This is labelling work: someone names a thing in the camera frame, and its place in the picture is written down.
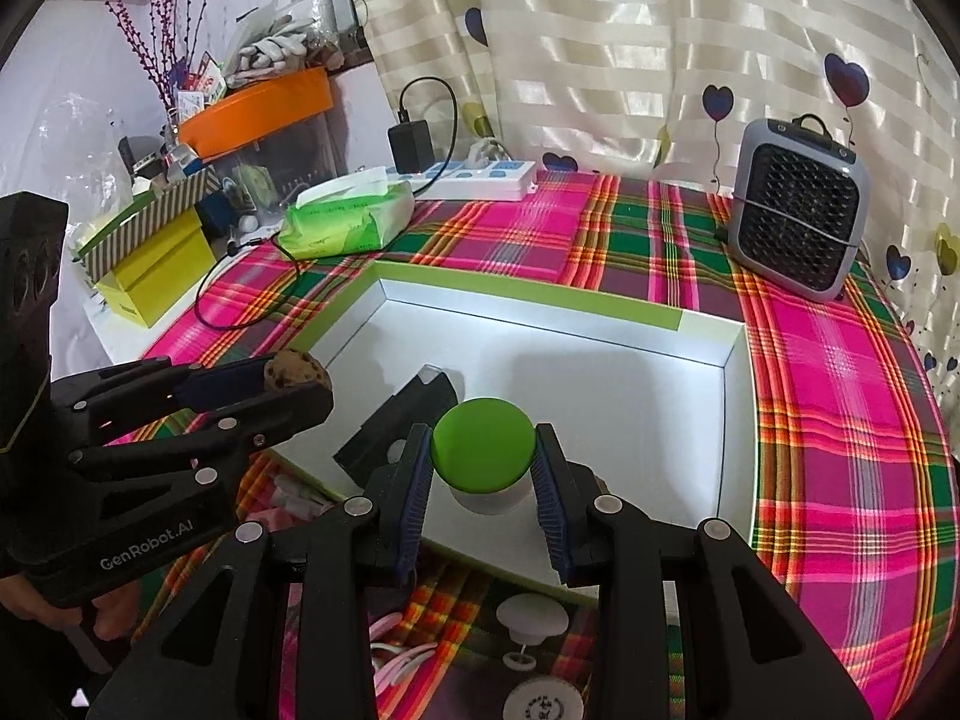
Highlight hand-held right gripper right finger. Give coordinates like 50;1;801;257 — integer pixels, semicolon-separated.
529;424;875;720

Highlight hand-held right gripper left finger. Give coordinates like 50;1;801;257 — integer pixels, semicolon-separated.
86;424;436;720

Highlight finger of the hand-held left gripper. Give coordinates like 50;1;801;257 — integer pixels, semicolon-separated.
49;355;282;436
67;388;335;492

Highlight brown walnut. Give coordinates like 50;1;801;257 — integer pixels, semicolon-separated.
264;349;332;393

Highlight black block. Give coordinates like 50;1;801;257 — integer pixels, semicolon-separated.
332;366;460;481

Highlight white mushroom-shaped knob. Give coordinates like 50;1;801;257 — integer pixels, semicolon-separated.
493;591;572;672

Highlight white and green cardboard box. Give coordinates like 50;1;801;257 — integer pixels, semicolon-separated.
270;259;752;605

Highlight white cable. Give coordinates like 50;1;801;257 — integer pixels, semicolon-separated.
369;611;440;695

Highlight white round printed device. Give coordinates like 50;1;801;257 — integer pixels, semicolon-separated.
501;679;587;720

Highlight person's left hand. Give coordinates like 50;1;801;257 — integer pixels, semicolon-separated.
0;574;143;646

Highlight yellow box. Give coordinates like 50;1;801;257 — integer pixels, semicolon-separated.
96;208;215;329

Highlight dark blue small box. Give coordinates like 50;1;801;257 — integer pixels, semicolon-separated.
196;191;233;230

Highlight striped cardboard box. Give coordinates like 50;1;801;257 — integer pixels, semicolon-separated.
79;167;222;282

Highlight green tissue pack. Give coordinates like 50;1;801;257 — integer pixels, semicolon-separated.
274;166;416;260

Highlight clear plastic container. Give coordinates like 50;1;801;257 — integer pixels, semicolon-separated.
202;109;350;218

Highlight clear plastic bag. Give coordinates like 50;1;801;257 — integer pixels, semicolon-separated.
30;90;143;196

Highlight orange lidded clear bin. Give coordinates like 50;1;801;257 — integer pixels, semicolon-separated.
177;66;335;162

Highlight pink plaid tablecloth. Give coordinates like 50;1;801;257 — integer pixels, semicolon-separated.
71;169;960;720

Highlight black charger adapter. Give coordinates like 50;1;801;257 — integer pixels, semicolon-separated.
387;118;432;175

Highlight white power strip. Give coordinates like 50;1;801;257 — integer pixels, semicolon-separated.
386;157;539;202

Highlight colourful paper packets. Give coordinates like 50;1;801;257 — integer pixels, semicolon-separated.
176;52;226;102

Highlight white work gloves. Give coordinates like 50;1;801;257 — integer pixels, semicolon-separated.
225;11;312;87

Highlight purple dried branches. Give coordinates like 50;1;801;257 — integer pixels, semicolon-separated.
101;0;230;117

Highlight grey space heater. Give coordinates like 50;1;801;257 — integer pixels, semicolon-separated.
726;114;872;303

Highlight striped heart print curtain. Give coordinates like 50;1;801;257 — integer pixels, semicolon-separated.
334;0;960;406

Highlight thin black cable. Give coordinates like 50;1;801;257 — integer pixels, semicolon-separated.
193;229;316;331

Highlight black charger cable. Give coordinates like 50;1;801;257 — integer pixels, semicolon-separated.
397;77;460;170

